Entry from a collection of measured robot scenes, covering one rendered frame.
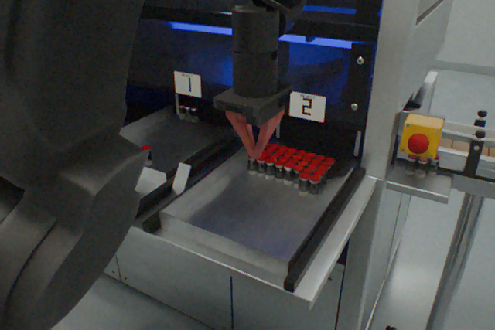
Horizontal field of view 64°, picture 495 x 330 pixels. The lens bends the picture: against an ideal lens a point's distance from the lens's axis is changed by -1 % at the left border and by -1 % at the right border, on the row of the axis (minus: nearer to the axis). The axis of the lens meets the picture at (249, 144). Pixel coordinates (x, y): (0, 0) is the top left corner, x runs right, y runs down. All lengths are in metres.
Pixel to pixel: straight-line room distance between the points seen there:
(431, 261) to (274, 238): 1.51
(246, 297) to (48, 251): 1.24
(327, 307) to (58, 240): 1.11
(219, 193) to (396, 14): 0.50
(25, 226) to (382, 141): 0.80
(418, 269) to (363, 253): 1.05
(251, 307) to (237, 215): 0.66
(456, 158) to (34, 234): 0.93
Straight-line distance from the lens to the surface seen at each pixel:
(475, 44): 5.51
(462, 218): 1.14
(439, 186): 0.97
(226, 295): 1.44
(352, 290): 1.17
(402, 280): 2.02
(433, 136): 0.88
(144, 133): 1.15
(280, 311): 1.35
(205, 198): 0.84
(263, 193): 0.85
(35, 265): 0.18
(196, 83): 1.07
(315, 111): 0.93
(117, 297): 1.92
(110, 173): 0.16
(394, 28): 0.84
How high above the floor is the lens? 1.35
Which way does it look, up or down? 26 degrees down
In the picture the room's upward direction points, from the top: straight up
